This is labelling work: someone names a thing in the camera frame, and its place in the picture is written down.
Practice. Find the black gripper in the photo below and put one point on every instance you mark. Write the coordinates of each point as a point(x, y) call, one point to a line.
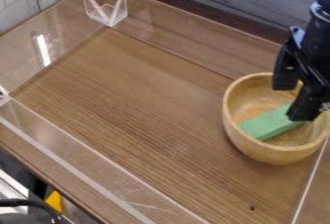
point(304, 61)

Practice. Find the green rectangular block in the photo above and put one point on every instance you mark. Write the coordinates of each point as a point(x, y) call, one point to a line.
point(271, 124)

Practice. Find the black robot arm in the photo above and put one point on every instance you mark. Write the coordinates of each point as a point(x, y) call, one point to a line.
point(304, 62)

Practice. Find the brown wooden bowl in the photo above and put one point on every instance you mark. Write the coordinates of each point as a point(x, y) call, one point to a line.
point(251, 98)

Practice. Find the yellow tag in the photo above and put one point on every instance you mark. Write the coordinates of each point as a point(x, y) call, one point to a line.
point(54, 201)

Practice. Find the clear acrylic corner bracket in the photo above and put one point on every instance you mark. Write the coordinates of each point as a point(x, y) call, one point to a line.
point(106, 14)

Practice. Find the clear acrylic tray wall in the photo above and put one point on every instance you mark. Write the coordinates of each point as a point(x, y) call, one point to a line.
point(90, 179)

